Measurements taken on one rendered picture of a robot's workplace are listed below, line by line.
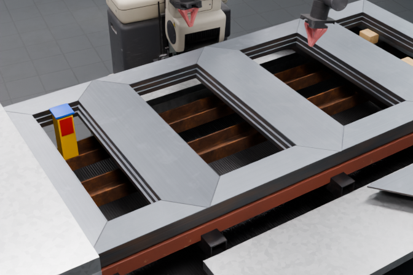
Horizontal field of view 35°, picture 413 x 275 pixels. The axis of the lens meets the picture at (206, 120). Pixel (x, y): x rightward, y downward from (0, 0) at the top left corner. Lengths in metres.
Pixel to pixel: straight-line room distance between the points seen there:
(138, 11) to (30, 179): 1.55
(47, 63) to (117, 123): 2.18
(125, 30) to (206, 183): 1.36
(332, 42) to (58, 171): 1.15
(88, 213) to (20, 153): 0.24
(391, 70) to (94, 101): 1.01
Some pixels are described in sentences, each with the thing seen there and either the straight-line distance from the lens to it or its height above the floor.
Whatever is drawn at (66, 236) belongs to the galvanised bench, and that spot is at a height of 1.05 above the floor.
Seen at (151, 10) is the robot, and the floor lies 0.74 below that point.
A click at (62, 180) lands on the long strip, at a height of 0.86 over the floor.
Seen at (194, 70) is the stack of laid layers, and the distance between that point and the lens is 2.28.
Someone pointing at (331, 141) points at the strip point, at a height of 0.86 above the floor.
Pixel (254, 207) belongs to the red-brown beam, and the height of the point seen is 0.79.
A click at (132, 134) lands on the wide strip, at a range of 1.94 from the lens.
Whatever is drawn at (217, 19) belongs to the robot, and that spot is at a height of 0.78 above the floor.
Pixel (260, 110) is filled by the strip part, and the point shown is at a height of 0.86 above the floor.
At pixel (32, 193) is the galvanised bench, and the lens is 1.49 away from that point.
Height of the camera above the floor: 2.00
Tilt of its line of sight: 35 degrees down
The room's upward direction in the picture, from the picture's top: straight up
